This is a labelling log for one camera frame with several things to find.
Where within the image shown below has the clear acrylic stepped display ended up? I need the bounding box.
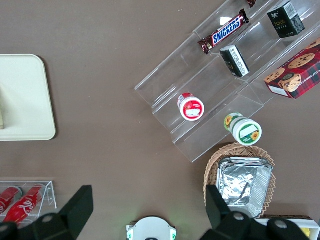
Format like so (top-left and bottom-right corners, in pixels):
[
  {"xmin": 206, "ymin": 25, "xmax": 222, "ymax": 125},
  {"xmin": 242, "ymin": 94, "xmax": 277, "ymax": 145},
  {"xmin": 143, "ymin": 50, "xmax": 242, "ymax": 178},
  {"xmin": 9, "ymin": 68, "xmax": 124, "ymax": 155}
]
[{"xmin": 134, "ymin": 0, "xmax": 320, "ymax": 164}]

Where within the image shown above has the clear acrylic bottle rack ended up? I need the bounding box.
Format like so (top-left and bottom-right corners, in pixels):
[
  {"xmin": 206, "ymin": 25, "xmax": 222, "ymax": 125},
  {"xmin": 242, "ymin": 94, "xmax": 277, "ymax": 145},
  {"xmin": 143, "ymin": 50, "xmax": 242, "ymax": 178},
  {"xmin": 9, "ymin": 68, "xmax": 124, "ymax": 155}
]
[{"xmin": 0, "ymin": 180, "xmax": 58, "ymax": 224}]

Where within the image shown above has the red lid cup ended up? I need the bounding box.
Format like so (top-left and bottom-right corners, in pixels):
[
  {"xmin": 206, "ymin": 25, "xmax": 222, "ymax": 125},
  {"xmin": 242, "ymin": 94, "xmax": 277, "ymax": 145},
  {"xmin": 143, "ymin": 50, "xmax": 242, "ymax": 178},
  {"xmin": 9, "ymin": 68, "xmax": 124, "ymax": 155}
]
[{"xmin": 177, "ymin": 92, "xmax": 205, "ymax": 122}]

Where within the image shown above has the red cola bottle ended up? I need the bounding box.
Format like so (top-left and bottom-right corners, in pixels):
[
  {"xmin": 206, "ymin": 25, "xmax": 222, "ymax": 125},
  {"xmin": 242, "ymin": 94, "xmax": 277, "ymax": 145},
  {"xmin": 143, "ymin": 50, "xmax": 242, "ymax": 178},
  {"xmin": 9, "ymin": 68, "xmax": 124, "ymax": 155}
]
[
  {"xmin": 0, "ymin": 186, "xmax": 24, "ymax": 216},
  {"xmin": 2, "ymin": 184, "xmax": 49, "ymax": 224}
]

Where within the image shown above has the white plastic bin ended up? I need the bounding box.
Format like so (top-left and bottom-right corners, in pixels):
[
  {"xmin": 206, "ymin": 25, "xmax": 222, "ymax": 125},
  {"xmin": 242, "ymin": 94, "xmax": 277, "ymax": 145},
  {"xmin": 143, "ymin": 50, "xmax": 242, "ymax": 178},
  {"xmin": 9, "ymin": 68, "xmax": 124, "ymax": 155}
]
[{"xmin": 254, "ymin": 217, "xmax": 320, "ymax": 240}]

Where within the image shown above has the green lid cup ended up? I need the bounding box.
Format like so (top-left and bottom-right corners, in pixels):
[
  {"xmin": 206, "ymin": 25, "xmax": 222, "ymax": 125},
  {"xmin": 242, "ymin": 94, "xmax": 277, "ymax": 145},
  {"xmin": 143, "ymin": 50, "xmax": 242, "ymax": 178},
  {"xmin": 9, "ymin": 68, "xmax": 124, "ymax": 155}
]
[{"xmin": 223, "ymin": 112, "xmax": 263, "ymax": 146}]

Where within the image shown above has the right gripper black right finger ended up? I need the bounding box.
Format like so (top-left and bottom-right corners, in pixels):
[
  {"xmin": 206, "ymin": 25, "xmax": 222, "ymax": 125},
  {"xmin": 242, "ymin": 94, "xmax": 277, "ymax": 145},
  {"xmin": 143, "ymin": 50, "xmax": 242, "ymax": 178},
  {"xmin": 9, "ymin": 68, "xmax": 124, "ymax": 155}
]
[{"xmin": 199, "ymin": 184, "xmax": 267, "ymax": 240}]

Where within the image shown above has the small black box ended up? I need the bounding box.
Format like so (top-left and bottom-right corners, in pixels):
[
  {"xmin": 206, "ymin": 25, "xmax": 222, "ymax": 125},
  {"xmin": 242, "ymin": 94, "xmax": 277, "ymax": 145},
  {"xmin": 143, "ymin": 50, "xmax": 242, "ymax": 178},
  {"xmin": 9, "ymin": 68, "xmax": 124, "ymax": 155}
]
[
  {"xmin": 266, "ymin": 0, "xmax": 306, "ymax": 39},
  {"xmin": 219, "ymin": 44, "xmax": 250, "ymax": 78}
]

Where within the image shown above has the stack of foil containers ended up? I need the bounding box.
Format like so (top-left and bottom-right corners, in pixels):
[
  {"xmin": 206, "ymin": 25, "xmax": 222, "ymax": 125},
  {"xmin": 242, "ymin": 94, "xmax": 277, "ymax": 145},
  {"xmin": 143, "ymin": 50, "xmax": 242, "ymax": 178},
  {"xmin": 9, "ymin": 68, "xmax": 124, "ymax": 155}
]
[{"xmin": 216, "ymin": 156, "xmax": 274, "ymax": 218}]

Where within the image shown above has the cream plastic tray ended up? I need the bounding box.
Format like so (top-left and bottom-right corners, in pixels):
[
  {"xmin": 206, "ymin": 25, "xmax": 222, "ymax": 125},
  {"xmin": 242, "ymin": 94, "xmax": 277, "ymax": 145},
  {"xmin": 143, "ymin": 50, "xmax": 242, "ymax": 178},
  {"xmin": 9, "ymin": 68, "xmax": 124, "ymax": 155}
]
[{"xmin": 0, "ymin": 54, "xmax": 56, "ymax": 142}]

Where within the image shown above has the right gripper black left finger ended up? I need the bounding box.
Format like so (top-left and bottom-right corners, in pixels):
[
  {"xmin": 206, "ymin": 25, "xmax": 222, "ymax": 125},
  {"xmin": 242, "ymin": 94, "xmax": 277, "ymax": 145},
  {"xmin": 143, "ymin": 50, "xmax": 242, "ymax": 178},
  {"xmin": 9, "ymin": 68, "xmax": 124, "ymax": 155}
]
[{"xmin": 32, "ymin": 184, "xmax": 95, "ymax": 240}]

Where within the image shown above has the light wicker basket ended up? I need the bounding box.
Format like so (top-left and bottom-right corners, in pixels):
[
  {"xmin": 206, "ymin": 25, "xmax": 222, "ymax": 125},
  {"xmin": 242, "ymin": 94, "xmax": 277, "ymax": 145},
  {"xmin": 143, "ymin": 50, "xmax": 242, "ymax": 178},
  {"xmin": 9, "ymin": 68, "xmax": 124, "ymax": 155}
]
[{"xmin": 203, "ymin": 142, "xmax": 277, "ymax": 218}]

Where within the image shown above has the red plaid cookie box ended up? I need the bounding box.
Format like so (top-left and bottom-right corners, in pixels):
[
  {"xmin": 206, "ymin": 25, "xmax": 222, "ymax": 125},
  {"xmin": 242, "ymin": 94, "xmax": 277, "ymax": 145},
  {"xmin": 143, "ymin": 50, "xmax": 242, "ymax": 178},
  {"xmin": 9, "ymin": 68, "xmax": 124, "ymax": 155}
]
[{"xmin": 264, "ymin": 37, "xmax": 320, "ymax": 100}]

